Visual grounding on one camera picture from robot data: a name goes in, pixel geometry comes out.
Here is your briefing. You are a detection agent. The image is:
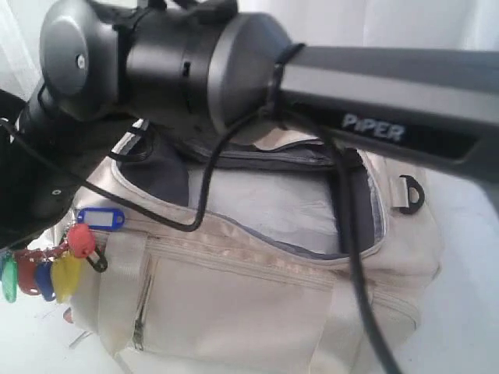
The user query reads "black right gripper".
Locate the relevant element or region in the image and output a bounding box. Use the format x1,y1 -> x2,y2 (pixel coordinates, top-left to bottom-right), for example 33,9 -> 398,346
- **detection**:
1,116 -> 125,249

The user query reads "colourful key tag bunch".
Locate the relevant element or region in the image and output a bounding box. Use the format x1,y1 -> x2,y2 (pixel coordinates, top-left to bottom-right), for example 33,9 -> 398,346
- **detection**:
1,207 -> 126,303

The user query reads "cream duffel bag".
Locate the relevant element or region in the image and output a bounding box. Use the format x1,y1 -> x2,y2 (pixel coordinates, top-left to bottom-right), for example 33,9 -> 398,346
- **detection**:
45,116 -> 441,374

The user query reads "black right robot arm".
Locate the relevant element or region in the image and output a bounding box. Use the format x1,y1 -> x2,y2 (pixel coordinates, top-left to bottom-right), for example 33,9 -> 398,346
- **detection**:
1,1 -> 498,249

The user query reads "white backdrop curtain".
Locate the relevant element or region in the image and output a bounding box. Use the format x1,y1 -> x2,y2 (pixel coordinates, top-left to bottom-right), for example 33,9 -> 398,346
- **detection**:
1,0 -> 498,99

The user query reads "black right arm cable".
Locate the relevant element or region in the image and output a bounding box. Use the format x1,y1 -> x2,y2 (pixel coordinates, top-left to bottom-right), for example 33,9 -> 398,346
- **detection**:
0,112 -> 402,374

